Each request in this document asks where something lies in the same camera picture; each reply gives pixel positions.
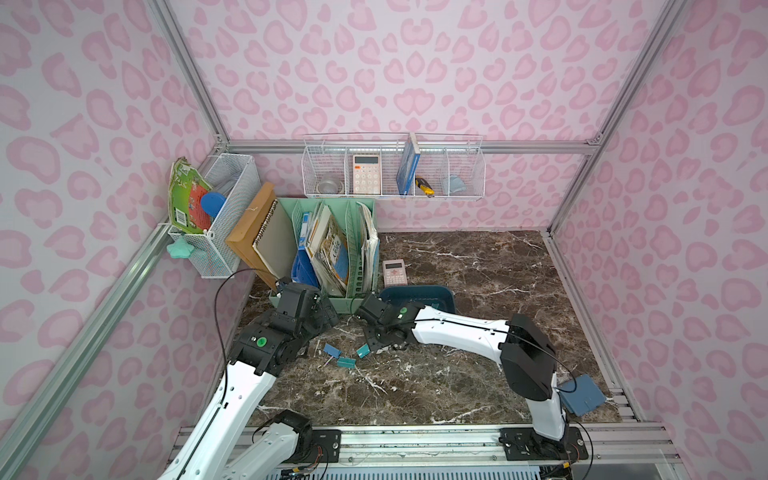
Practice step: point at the yellow black small tool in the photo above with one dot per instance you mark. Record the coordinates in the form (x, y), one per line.
(423, 185)

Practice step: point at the pink calculator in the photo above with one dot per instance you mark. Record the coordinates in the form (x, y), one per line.
(394, 273)

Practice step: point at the blue grey notebook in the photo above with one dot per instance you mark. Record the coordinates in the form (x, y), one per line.
(581, 395)

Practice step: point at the brown cardboard folder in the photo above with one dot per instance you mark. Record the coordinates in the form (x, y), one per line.
(242, 235)

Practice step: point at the yellow cover magazine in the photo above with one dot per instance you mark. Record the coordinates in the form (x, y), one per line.
(327, 248)

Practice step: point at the teal binder clip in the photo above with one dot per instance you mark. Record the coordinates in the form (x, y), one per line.
(363, 351)
(348, 363)

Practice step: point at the light blue cup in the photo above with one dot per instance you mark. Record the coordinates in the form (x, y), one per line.
(454, 185)

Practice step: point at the white wire wall basket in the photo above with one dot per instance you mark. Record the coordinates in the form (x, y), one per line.
(330, 156)

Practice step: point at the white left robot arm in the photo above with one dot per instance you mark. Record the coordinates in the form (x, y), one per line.
(263, 350)

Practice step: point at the white papers stack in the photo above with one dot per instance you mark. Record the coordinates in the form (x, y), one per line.
(369, 247)

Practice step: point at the white orange calculator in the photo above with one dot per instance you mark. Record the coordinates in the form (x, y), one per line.
(366, 174)

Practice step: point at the grey spiral notebook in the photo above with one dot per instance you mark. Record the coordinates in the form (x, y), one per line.
(279, 240)

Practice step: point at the white mesh side basket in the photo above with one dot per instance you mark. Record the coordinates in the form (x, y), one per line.
(235, 176)

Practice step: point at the blue round disc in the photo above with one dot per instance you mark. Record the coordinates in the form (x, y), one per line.
(212, 203)

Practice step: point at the green file organizer rack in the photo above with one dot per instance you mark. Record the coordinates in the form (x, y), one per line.
(348, 216)

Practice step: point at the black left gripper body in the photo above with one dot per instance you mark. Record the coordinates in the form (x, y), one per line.
(321, 309)

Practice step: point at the dark teal storage box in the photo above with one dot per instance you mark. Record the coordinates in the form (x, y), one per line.
(436, 296)

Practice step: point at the mint star hook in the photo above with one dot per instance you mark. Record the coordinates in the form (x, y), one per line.
(180, 248)

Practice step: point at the blue binder clip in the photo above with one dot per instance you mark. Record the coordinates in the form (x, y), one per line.
(332, 352)

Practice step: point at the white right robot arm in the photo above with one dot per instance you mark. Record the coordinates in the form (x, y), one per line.
(524, 352)

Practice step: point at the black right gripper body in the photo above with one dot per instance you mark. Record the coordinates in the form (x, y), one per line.
(372, 324)

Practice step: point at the blue file folder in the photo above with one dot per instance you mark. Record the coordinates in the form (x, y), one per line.
(302, 269)

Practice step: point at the clear tape roll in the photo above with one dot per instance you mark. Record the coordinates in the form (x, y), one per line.
(329, 186)

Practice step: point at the green packaged card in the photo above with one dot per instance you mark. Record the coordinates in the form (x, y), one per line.
(186, 189)

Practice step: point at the blue book in basket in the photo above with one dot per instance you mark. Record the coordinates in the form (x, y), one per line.
(405, 177)

